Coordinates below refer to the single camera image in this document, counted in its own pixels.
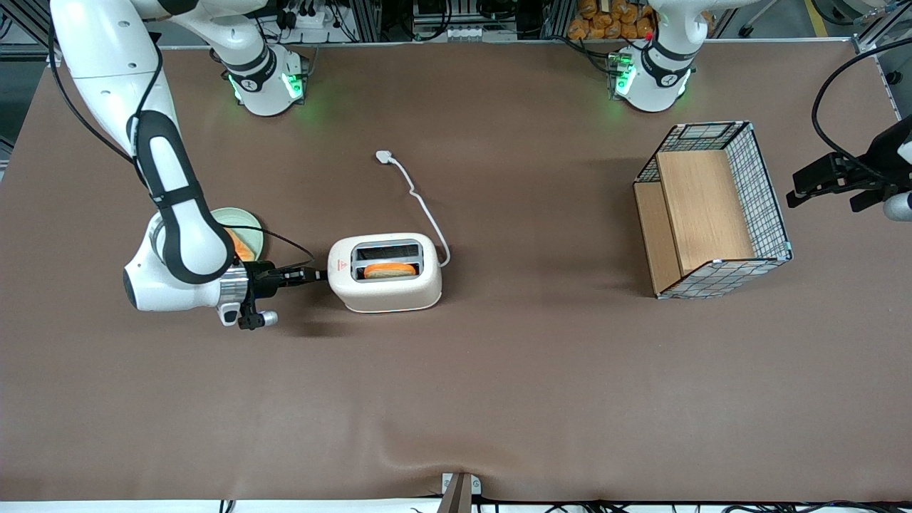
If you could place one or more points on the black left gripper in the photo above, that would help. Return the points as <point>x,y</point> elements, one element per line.
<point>878,168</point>

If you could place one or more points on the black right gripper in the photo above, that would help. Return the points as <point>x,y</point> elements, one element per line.
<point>263,278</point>

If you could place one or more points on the white two-slot toaster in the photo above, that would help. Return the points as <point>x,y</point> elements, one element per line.
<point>388,293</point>

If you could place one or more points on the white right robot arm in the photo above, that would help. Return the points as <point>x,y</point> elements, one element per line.
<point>174,214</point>

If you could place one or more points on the toast slice in toaster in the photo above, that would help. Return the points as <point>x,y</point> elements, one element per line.
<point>392,271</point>

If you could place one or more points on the triangular golden pastry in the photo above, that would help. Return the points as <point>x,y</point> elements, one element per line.
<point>244,249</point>

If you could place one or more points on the pale green round plate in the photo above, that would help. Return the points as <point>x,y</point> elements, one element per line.
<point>246,219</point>

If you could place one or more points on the light wooden shelf insert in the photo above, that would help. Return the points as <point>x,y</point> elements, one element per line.
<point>702,210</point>

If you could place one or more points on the white power strip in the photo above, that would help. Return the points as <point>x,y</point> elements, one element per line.
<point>310,18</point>

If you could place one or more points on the bag of orange buns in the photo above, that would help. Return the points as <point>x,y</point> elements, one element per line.
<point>609,20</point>

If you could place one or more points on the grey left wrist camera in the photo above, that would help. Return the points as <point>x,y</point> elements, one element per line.
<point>899,206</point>

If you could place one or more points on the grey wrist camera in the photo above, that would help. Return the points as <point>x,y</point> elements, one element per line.
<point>899,206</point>
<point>256,318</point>

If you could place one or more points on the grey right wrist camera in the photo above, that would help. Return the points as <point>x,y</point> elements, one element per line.
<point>256,318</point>

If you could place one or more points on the metal table edge bracket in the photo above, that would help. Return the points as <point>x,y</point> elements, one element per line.
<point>459,493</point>

